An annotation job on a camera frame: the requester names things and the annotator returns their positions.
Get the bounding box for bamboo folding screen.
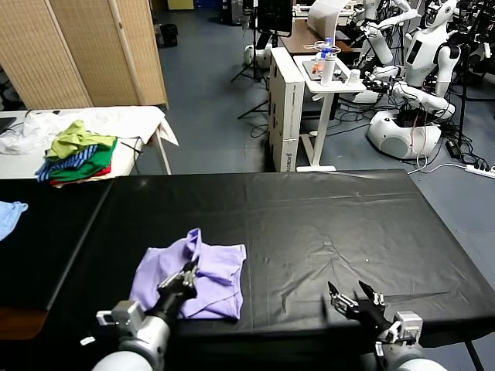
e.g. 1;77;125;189
0;0;170;111

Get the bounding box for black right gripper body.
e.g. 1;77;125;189
346;303;391;335

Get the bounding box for black trash bin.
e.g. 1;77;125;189
160;22;179;49

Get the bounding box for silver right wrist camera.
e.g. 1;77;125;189
386;310;423;343

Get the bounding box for white tablecloth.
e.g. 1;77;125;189
0;104;181;179

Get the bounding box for white floor cable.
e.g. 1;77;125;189
408;154;471;175

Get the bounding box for blue striped garment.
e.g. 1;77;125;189
36;145;100;183

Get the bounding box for thin black cable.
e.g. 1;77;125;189
120;139;146;156

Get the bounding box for black monitor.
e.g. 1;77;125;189
256;0;295;38

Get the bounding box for lime green garment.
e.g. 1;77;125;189
46;119;117;162

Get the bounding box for white standing desk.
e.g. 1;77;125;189
293;53;367;173

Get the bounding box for black pole stand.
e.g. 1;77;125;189
458;44;475;148

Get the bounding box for white table leg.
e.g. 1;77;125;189
133;129;173;175

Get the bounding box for light blue garment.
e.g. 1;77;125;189
0;199;30;243

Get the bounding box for black floor cables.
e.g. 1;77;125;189
251;102;372;140

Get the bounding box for white crumpled cloth pile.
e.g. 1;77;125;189
0;111;70;155

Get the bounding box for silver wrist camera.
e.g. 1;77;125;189
386;310;423;343
95;301;142;329

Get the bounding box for brown wooden desk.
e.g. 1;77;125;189
278;19;355;55

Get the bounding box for small black table cover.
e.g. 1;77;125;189
0;177;115;310

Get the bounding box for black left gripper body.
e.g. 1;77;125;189
148;284;198;320

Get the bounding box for red garment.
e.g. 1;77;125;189
49;164;113;186

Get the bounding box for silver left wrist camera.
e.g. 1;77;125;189
95;301;142;329

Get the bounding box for beige garment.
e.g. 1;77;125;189
52;172;115;189

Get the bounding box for black laptop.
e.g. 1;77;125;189
0;116;19;136

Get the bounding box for black tripod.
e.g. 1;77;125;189
230;0;268;84

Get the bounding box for lavender t-shirt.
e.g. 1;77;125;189
129;227;248;324

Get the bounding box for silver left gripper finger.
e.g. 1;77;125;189
157;272;185;290
183;260;199;289

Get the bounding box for tall white cardboard box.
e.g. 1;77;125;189
268;46;306;173

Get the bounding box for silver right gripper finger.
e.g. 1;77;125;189
358;281;386;308
327;281;359;316

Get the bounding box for pile of colourful clothes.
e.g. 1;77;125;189
48;137;119;182

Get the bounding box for white curved shell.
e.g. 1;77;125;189
308;0;347;36

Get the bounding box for white tumbler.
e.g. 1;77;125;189
321;53;337;87

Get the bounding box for large black table cover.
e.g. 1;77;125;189
46;168;495;351

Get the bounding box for black monitor stand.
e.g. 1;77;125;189
237;32;280;121

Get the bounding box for grey laptop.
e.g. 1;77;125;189
303;60;349;83

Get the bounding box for small white robot base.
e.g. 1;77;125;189
243;43;274;70

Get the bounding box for white humanoid robot with base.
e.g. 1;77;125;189
366;0;463;160

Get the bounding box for white power strip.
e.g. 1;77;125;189
466;164;495;179

